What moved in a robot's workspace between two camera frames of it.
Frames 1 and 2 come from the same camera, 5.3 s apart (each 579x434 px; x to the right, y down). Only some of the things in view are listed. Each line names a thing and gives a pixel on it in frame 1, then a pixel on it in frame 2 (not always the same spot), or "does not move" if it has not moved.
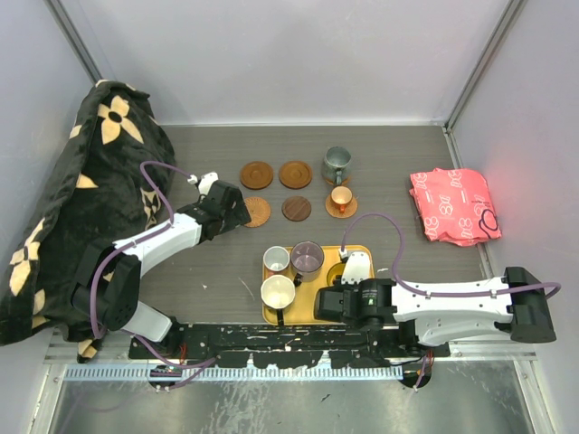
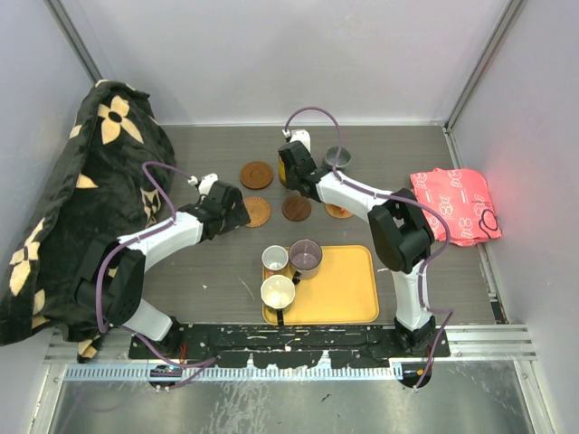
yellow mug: [336, 269] → [282, 170]
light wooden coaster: [350, 210] does not move
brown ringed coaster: [256, 175] does not move
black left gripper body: [234, 217] does not move
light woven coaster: [259, 210] does not move
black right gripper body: [341, 287] → [291, 180]
